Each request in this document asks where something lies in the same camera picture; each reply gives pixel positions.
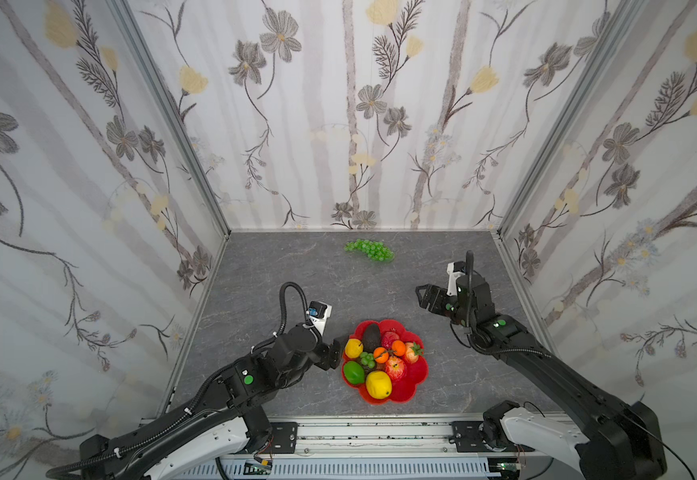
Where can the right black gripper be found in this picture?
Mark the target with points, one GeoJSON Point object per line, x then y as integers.
{"type": "Point", "coordinates": [439, 298]}

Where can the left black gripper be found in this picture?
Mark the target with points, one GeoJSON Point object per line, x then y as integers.
{"type": "Point", "coordinates": [333, 353]}

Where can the green lime fruit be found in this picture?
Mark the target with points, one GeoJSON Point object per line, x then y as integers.
{"type": "Point", "coordinates": [354, 373]}

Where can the dark avocado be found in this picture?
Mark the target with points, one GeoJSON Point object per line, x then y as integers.
{"type": "Point", "coordinates": [372, 338]}

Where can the orange tangerine with stem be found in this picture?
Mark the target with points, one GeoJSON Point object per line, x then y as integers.
{"type": "Point", "coordinates": [381, 355]}

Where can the yellow lemon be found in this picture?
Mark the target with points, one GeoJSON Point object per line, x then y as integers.
{"type": "Point", "coordinates": [379, 385]}

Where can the dark red pomegranate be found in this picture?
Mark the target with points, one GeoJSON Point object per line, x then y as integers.
{"type": "Point", "coordinates": [389, 338]}

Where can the plain orange tangerine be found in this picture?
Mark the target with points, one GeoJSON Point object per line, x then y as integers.
{"type": "Point", "coordinates": [399, 348]}

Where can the red apple fruit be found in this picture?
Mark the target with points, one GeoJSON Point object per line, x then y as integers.
{"type": "Point", "coordinates": [396, 368]}

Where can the green grape bunch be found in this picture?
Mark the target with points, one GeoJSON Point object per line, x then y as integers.
{"type": "Point", "coordinates": [374, 250]}

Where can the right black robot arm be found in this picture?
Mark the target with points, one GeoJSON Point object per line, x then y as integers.
{"type": "Point", "coordinates": [607, 438]}

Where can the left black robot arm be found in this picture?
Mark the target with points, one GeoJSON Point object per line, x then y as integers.
{"type": "Point", "coordinates": [236, 391]}

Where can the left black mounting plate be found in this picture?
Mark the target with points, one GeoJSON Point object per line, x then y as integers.
{"type": "Point", "coordinates": [282, 440]}

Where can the black mounting plate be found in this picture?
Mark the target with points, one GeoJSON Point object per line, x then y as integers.
{"type": "Point", "coordinates": [469, 437]}
{"type": "Point", "coordinates": [282, 440]}

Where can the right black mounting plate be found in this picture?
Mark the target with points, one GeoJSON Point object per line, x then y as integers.
{"type": "Point", "coordinates": [469, 437]}

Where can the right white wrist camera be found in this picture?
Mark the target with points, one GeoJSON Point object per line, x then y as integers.
{"type": "Point", "coordinates": [455, 271]}

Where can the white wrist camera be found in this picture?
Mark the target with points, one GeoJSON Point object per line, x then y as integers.
{"type": "Point", "coordinates": [319, 313]}
{"type": "Point", "coordinates": [455, 271]}

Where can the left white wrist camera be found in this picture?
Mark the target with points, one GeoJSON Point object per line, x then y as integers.
{"type": "Point", "coordinates": [319, 313]}

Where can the white slotted cable duct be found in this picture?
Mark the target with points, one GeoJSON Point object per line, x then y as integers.
{"type": "Point", "coordinates": [358, 468]}

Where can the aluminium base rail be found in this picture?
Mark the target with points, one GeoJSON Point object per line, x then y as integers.
{"type": "Point", "coordinates": [376, 436]}

